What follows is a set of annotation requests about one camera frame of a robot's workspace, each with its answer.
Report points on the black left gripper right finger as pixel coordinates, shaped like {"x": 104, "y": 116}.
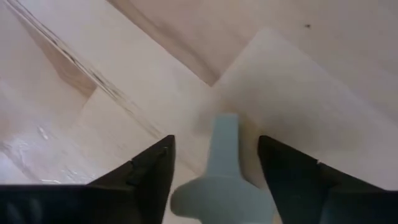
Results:
{"x": 304, "y": 193}

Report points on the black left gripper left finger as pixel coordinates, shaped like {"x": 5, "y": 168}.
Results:
{"x": 140, "y": 193}

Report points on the teal staple remover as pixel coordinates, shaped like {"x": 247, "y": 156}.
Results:
{"x": 222, "y": 196}

